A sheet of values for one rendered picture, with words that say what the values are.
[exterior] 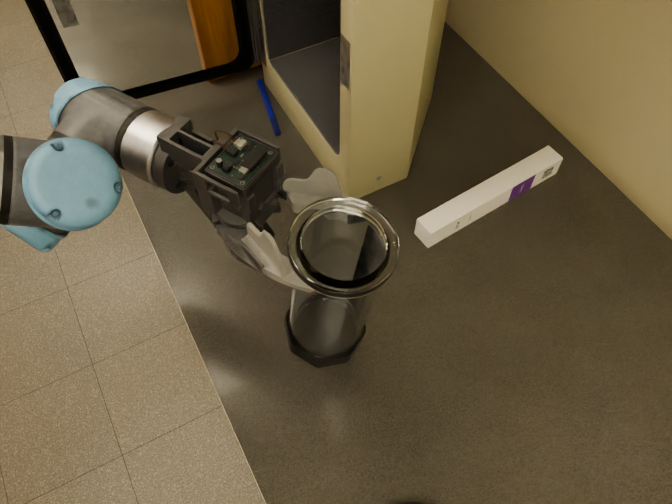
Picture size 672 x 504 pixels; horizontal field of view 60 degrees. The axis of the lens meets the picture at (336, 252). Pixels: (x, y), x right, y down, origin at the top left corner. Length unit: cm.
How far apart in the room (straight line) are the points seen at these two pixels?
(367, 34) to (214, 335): 44
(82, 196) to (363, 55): 38
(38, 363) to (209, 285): 122
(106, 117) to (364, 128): 34
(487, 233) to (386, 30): 36
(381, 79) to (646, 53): 40
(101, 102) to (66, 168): 18
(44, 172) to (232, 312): 40
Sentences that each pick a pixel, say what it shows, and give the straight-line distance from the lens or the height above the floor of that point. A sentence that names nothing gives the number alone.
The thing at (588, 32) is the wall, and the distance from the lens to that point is 105.
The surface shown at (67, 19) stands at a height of 117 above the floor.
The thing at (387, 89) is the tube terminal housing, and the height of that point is 115.
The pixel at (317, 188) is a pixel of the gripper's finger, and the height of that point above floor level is 121.
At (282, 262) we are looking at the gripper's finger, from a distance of 55.
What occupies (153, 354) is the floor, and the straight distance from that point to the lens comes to 191.
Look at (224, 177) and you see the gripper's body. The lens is 56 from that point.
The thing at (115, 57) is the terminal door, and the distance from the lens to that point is 102.
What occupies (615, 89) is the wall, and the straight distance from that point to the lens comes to 104.
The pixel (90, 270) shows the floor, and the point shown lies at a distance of 213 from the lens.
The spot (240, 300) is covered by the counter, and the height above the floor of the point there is 94.
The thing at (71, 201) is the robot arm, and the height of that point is 130.
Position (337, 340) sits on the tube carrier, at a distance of 67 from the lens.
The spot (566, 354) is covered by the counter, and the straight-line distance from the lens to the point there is 86.
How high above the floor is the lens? 167
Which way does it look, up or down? 56 degrees down
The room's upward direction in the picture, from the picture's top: straight up
